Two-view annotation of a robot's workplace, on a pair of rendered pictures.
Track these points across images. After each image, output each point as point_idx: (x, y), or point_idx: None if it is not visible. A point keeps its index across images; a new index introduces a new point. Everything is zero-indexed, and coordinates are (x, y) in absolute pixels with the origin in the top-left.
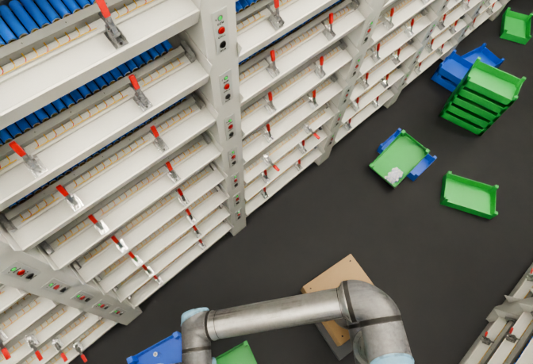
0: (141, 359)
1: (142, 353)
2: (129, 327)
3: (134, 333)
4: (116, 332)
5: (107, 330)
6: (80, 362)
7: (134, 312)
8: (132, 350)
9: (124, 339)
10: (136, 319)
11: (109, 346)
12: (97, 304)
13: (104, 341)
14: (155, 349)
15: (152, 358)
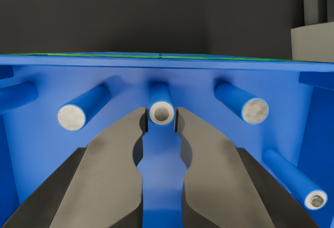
0: (296, 95)
1: (333, 121)
2: (284, 32)
3: (271, 37)
4: (291, 8)
5: None
6: None
7: (314, 55)
8: (248, 23)
9: (271, 17)
10: (289, 47)
11: None
12: None
13: None
14: (293, 152)
15: (272, 132)
